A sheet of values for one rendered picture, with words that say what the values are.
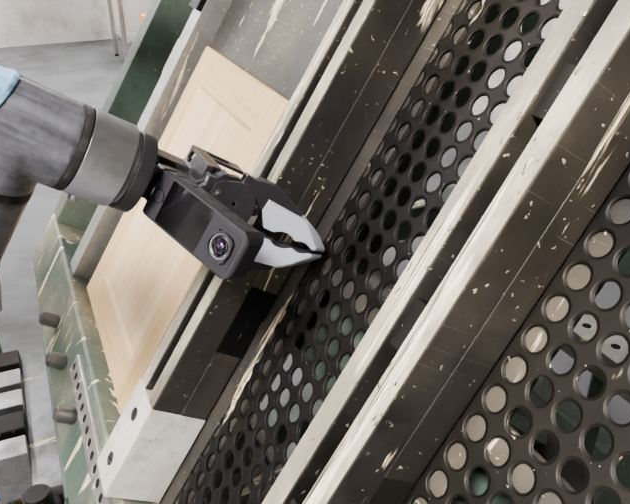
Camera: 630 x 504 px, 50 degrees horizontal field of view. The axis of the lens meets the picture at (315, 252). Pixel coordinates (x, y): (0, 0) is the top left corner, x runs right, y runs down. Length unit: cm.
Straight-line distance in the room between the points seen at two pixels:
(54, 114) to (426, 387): 34
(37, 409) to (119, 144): 79
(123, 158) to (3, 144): 9
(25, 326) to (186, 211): 239
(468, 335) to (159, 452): 46
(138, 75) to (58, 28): 703
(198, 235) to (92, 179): 9
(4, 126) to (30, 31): 793
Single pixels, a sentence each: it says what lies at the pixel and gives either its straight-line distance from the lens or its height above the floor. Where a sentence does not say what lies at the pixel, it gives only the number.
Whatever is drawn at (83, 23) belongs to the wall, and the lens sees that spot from 852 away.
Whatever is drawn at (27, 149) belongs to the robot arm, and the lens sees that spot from 56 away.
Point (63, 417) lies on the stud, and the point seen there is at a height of 87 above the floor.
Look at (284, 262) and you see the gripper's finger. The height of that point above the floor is 121.
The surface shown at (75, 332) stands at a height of 89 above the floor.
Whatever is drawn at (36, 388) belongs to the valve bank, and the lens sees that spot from 134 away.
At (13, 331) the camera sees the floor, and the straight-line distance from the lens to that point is 293.
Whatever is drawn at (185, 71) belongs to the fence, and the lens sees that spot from 124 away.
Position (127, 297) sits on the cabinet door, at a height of 97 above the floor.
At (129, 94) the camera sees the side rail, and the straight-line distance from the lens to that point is 148.
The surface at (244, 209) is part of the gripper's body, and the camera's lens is 62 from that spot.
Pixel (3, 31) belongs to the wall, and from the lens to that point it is 847.
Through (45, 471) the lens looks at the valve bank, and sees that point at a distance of 118.
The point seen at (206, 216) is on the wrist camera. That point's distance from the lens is 56.
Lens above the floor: 153
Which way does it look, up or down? 28 degrees down
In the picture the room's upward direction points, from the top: straight up
